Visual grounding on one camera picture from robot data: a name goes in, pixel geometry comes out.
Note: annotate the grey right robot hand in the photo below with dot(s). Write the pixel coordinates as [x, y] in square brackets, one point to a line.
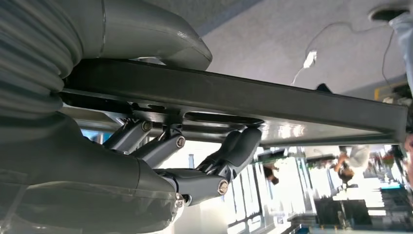
[80, 168]

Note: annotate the person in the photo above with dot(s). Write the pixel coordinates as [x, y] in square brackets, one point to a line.
[350, 161]
[271, 174]

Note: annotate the white power adapter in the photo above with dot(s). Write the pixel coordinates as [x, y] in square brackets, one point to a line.
[310, 59]

